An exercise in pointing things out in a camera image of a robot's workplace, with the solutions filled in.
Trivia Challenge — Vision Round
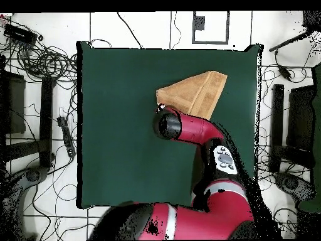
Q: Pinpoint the tan terry towel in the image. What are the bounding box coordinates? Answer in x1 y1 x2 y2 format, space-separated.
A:
155 70 228 121

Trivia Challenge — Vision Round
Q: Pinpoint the dark green table cloth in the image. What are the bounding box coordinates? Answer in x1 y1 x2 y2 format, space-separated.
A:
76 40 264 210

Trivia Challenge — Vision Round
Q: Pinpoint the dark grey square plate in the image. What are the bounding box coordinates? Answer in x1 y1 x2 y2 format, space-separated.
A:
192 15 206 31

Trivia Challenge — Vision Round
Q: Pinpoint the black power strip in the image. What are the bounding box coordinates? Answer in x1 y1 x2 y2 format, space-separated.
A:
56 115 76 159

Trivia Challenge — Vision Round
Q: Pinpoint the black upright bar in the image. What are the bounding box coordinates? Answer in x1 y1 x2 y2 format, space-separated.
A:
268 83 285 173
39 76 55 168

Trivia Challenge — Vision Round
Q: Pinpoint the black power adapter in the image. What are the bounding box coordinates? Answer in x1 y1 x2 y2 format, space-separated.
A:
277 65 293 82

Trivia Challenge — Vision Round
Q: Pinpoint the dark box panel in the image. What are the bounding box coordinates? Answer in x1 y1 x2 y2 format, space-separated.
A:
0 70 26 135
286 85 317 153

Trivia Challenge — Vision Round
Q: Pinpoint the dark stand base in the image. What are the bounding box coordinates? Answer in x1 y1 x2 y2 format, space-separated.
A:
0 165 49 240
273 171 317 203

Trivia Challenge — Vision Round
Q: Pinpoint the black tripod boom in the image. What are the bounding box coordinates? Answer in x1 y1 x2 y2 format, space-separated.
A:
268 10 321 53

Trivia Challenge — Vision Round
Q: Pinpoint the grey square frame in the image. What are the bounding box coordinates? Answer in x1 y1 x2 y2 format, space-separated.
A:
192 11 230 45

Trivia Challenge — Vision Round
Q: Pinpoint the long black cable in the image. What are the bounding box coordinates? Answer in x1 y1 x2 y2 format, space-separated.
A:
116 11 144 49

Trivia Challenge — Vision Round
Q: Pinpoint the black cable bundle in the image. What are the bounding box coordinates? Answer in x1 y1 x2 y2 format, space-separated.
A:
14 42 78 83

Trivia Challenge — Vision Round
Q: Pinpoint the black network switch box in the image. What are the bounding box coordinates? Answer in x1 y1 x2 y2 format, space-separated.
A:
3 23 38 46

